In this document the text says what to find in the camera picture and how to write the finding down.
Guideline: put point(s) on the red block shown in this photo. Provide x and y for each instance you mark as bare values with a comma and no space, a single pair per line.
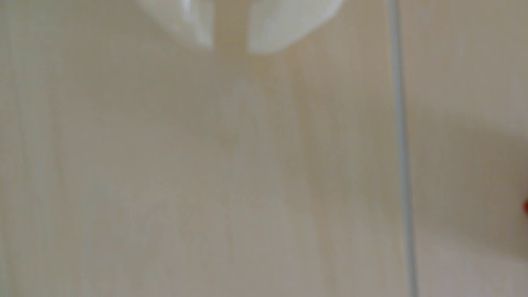
526,206

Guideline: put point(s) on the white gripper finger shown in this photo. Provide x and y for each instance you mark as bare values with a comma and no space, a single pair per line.
284,22
181,18

